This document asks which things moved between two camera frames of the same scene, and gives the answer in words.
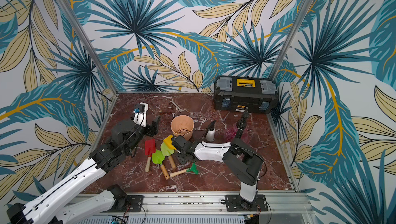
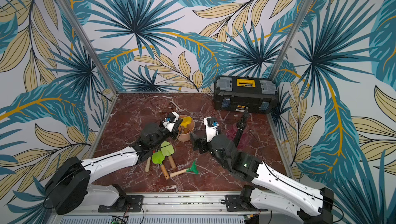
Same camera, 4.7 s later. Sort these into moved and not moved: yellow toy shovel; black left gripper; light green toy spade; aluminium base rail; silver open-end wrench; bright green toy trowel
Moved: yellow toy shovel; black left gripper
Not moved: aluminium base rail; bright green toy trowel; light green toy spade; silver open-end wrench
